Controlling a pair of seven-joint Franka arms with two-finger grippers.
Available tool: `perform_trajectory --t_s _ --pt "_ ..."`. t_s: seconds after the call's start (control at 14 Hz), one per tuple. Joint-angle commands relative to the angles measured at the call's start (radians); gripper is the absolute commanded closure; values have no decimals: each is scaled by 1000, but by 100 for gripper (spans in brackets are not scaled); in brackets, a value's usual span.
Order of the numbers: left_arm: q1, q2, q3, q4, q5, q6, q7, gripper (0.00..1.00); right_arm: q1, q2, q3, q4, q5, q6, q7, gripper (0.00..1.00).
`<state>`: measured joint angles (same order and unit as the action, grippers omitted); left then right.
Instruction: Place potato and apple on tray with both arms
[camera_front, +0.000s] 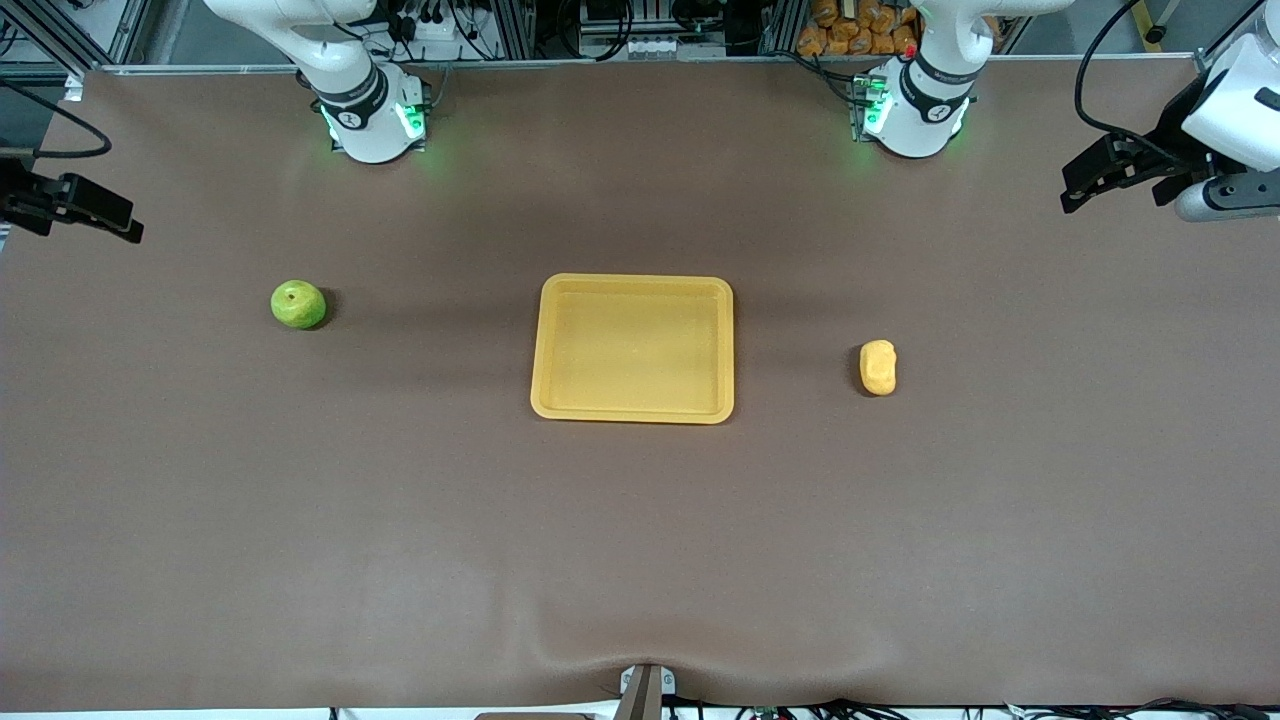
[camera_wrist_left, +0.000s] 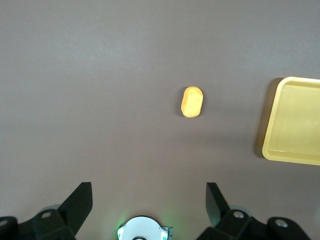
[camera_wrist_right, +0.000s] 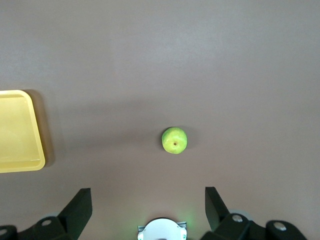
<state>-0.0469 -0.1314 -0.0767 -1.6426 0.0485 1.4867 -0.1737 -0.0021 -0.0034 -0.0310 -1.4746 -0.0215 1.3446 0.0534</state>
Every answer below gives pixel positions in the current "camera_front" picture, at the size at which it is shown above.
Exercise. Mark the yellow potato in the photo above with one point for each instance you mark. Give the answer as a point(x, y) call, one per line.
point(878, 368)

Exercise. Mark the dark diagonal frame beam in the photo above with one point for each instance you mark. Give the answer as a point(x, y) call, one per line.
point(50, 35)

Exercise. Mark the yellow pole black foot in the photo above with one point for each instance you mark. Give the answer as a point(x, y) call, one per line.
point(1150, 15)

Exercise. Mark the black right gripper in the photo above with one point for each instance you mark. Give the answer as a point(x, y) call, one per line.
point(22, 197)

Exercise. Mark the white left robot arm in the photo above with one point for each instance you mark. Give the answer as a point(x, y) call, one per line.
point(920, 110)

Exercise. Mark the green apple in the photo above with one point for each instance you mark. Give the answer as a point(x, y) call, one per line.
point(298, 305)

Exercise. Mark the yellow plastic tray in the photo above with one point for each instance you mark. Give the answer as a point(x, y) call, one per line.
point(630, 350)

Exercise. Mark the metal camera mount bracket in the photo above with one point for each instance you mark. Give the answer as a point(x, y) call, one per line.
point(645, 695)

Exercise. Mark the brown table mat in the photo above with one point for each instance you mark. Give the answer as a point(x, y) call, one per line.
point(640, 550)

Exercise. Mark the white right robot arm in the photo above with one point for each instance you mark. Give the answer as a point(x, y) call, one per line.
point(365, 120)

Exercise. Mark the white terminal block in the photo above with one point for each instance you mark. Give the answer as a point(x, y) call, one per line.
point(655, 47)

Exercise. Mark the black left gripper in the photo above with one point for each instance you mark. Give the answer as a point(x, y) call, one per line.
point(1172, 132)

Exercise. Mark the aluminium frame profile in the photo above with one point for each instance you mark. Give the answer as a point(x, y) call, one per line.
point(515, 30)
point(128, 35)
point(1210, 62)
point(785, 28)

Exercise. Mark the orange packaged food pile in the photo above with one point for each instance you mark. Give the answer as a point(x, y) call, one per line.
point(850, 30)

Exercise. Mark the white power strip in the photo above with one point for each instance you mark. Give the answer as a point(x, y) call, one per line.
point(425, 28)

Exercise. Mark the aluminium table edge rail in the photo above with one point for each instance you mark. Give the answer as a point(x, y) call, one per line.
point(600, 63)

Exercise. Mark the black electronics unit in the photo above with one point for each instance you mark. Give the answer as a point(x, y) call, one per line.
point(605, 15)

